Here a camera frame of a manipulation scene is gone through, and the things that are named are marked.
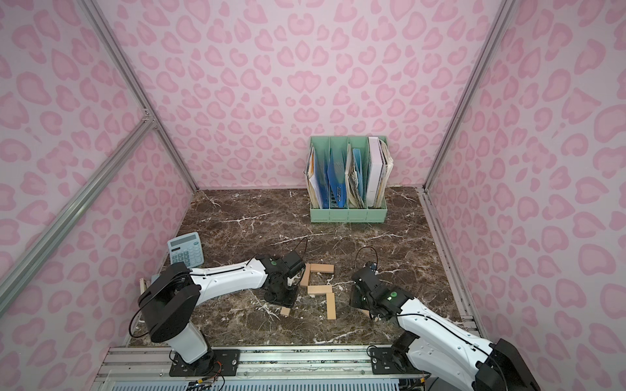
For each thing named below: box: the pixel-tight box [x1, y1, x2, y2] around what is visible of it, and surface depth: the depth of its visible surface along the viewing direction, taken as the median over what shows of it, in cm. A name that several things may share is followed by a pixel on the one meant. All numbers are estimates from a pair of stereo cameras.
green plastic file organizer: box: [309, 136, 388, 224], surface depth 103 cm
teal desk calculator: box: [167, 231, 205, 269], surface depth 99 cm
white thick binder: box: [366, 136, 384, 208], surface depth 100 cm
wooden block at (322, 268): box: [310, 263, 335, 273], surface depth 96 cm
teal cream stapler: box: [139, 277, 151, 295], surface depth 89 cm
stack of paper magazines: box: [375, 139, 394, 209], surface depth 100 cm
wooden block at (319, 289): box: [307, 285, 333, 295], surface depth 90 cm
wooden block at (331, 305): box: [326, 292, 337, 321], surface depth 86 cm
